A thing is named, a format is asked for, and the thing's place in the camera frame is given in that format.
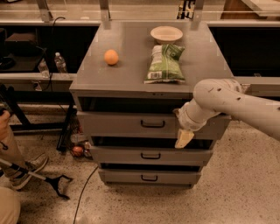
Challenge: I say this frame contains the small clear water bottle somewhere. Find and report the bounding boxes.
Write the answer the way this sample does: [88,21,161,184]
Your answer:
[38,59,50,79]

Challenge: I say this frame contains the green chip bag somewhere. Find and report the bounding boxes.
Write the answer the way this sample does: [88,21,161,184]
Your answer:
[144,44,185,84]

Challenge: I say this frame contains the grey bottom drawer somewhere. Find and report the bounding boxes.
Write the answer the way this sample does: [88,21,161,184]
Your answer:
[99,169,201,186]

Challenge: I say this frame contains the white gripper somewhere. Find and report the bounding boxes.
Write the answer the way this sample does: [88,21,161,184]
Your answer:
[172,102,206,149]

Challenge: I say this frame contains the person knee khaki trousers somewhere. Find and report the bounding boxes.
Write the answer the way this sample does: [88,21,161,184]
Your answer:
[0,187,21,224]

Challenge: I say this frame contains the beige ceramic bowl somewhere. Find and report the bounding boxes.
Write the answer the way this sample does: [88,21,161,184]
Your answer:
[150,26,183,45]

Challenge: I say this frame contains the orange fruit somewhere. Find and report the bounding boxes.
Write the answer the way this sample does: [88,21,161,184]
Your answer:
[104,50,119,66]

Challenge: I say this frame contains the red items on floor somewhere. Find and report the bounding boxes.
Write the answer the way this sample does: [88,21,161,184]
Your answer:
[70,133,92,158]

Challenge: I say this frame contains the grey metal drawer cabinet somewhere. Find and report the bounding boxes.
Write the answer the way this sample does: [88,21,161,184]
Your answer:
[70,21,232,173]

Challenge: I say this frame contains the grey middle drawer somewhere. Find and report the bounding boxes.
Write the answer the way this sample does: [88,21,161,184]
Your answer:
[90,146,213,166]

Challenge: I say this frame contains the black reacher grabber tool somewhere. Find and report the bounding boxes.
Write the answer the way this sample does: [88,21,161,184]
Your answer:
[0,158,73,200]

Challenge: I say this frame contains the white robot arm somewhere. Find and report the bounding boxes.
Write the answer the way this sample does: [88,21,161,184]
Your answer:
[173,79,280,149]

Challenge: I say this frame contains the grey top drawer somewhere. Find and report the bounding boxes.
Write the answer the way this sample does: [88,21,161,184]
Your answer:
[76,110,232,141]

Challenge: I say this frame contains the black floor cable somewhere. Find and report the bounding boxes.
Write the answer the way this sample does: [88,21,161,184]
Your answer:
[73,165,100,224]

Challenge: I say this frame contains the person leg khaki trousers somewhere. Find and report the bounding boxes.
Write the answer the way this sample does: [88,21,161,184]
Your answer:
[0,109,29,179]

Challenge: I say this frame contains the grey sneaker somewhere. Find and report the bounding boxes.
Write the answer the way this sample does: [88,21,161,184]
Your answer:
[10,153,50,192]

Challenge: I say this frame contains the grey drawer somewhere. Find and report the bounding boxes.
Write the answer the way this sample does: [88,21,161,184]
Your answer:
[90,146,213,166]
[99,169,201,186]
[76,110,232,141]

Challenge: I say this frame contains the black table frame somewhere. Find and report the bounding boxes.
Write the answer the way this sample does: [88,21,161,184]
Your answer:
[0,84,74,152]

